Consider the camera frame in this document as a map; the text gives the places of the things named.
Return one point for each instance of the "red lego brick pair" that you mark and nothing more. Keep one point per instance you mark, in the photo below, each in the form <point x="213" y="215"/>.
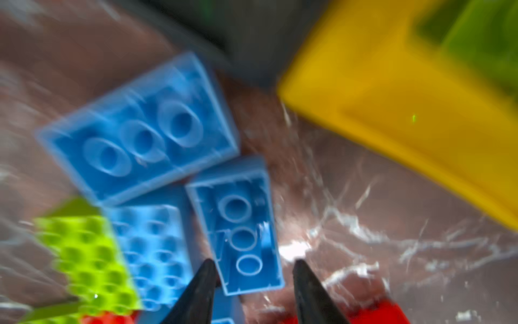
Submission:
<point x="382" y="311"/>

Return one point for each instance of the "blue lego brick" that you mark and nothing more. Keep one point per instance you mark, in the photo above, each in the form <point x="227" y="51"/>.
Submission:
<point x="234" y="205"/>
<point x="159" y="128"/>
<point x="226" y="309"/>

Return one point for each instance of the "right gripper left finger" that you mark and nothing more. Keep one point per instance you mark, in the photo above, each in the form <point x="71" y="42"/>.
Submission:
<point x="195" y="305"/>

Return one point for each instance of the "middle black bin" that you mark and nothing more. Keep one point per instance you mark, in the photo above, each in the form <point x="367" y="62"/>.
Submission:
<point x="255" y="41"/>

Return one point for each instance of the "blue lego brick vertical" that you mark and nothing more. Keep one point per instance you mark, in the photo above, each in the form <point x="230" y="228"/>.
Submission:
<point x="157" y="236"/>

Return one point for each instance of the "yellow bin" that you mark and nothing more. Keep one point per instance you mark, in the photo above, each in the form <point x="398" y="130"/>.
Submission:
<point x="362" y="74"/>

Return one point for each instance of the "green lego brick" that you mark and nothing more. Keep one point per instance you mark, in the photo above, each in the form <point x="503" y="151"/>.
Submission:
<point x="87" y="252"/>
<point x="483" y="34"/>

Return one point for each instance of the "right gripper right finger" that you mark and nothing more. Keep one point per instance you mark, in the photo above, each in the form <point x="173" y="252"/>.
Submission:
<point x="313" y="303"/>

